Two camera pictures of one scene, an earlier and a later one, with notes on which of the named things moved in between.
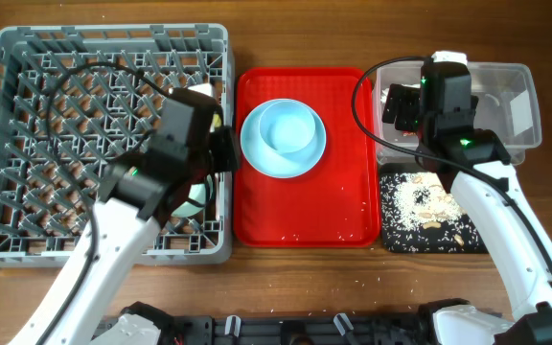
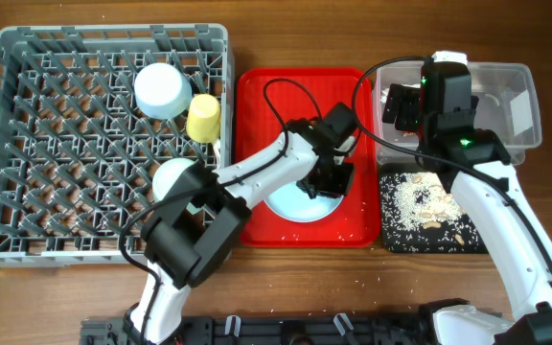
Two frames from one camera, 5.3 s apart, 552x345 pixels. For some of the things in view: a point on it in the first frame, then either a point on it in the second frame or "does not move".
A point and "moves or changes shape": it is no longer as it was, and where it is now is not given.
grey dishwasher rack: [58, 106] does not move
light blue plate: [283, 138] moves or changes shape
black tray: [419, 214] does not move
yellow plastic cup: [217, 120] moves or changes shape
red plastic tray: [335, 202] does not move
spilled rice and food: [418, 216] does not move
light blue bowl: [287, 126] -> [162, 91]
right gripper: [408, 98] does not move
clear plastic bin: [507, 105] does not move
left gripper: [226, 141] -> [345, 189]
